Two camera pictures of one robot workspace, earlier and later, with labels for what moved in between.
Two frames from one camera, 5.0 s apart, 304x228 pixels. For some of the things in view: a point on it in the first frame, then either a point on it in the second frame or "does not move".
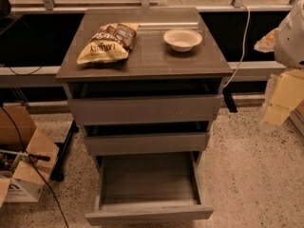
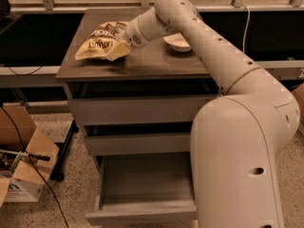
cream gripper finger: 288,91 to 135,38
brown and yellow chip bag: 109,42 does not move
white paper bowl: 182,40 does not move
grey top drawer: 145,109 does not move
